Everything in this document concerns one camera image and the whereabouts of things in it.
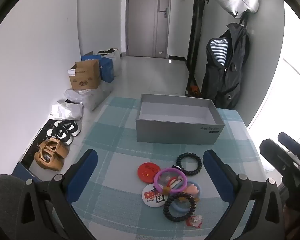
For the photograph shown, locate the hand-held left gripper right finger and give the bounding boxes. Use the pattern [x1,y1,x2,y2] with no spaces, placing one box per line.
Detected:
[203,149,286,240]

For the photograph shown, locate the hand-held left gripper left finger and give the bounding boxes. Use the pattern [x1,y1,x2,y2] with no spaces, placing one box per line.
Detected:
[16,149,99,240]

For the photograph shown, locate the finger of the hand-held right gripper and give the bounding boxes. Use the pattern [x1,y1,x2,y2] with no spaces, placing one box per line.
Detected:
[260,139,300,178]
[278,132,300,157]

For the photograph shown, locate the light blue ring bracelet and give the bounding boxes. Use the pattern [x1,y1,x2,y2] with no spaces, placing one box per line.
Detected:
[170,180,203,212]

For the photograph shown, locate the grey cardboard box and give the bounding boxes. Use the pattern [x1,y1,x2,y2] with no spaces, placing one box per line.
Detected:
[135,94,226,145]

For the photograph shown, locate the red clear hair clip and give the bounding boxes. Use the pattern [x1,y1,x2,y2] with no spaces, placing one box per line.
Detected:
[186,215,203,228]

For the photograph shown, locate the purple ring bracelet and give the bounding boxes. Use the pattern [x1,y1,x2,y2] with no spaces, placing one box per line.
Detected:
[154,168,188,194]

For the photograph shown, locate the red round badge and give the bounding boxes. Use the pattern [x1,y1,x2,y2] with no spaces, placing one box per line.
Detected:
[137,163,161,182]

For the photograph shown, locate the white round badge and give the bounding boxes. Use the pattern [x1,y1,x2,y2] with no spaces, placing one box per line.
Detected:
[141,184,168,207]

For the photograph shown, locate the tan leather boots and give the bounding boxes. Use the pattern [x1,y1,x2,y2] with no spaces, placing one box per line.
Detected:
[35,138,70,172]

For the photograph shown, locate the blue plaid tablecloth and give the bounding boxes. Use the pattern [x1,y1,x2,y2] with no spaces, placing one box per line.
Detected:
[70,96,268,240]

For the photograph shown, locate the black white sneaker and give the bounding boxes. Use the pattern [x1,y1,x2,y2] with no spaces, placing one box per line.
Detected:
[46,129,73,146]
[54,120,81,137]

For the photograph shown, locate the black floor mat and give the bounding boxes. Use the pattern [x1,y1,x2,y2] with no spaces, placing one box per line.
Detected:
[21,119,55,169]

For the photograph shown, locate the dark blue box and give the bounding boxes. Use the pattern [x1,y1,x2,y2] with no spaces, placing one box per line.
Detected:
[12,161,42,183]

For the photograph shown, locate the crumpled white plastic bag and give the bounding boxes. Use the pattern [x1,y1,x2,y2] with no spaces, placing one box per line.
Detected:
[50,99,83,120]

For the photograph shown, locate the grey plastic bag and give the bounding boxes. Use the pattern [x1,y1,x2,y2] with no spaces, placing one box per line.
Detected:
[64,81,114,112]

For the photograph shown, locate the black jacket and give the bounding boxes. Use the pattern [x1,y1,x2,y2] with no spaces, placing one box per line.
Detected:
[201,23,251,109]

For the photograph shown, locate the brown cardboard box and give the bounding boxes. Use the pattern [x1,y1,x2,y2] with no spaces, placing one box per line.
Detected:
[68,59,101,90]

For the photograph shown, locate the blue cardboard box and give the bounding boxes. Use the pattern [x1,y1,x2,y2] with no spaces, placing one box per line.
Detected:
[99,57,114,83]

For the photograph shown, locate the striped shirt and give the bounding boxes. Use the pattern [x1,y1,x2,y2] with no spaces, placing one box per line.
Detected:
[210,39,229,67]

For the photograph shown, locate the tall white plastic bag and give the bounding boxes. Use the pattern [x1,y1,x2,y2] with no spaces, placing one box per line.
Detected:
[110,49,122,77]

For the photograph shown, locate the blue paper bag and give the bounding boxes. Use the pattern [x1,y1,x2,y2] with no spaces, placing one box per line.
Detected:
[81,54,100,62]

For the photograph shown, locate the grey door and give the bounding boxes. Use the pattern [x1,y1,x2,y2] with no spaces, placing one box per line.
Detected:
[126,0,171,58]

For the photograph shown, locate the black door frame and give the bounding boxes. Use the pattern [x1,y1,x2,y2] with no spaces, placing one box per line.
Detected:
[185,0,205,97]

